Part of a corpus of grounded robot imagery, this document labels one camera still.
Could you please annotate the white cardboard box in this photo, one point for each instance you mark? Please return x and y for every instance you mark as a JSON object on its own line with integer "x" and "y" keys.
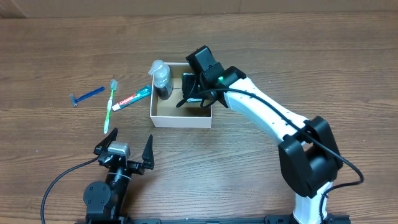
{"x": 165, "y": 114}

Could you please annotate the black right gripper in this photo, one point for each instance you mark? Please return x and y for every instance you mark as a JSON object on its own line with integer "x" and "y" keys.
{"x": 189, "y": 88}

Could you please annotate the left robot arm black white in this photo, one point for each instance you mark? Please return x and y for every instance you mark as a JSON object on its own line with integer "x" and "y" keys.
{"x": 104, "y": 200}

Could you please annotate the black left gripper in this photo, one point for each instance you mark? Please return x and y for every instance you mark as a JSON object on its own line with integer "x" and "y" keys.
{"x": 148, "y": 157}

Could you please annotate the blue disposable razor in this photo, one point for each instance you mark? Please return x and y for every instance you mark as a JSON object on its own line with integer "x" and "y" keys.
{"x": 74, "y": 100}

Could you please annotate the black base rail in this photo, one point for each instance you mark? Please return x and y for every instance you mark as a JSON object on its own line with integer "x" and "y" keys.
{"x": 217, "y": 220}

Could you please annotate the green white toothbrush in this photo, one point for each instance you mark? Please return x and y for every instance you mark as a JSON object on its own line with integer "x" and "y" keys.
{"x": 113, "y": 86}

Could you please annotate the green white soap box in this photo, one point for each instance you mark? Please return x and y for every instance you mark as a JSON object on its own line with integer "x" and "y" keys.
{"x": 194, "y": 100}

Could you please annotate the Colgate toothpaste tube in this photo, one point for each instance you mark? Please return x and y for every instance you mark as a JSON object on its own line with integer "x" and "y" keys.
{"x": 144, "y": 92}

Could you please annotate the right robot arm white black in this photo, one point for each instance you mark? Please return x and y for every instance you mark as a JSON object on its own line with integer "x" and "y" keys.
{"x": 308, "y": 154}

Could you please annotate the clear pump bottle dark liquid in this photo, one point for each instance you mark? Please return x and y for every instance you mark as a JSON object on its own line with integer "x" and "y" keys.
{"x": 162, "y": 79}

